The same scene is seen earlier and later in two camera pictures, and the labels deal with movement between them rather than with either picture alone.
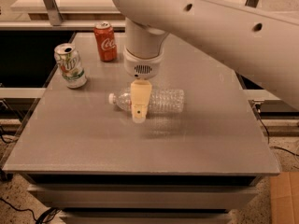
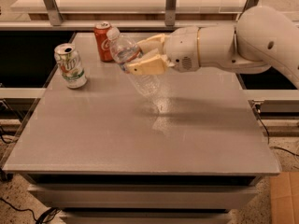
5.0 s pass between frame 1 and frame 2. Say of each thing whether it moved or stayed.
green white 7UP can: stayed
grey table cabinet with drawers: stayed
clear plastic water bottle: moved
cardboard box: stayed
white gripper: moved
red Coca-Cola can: stayed
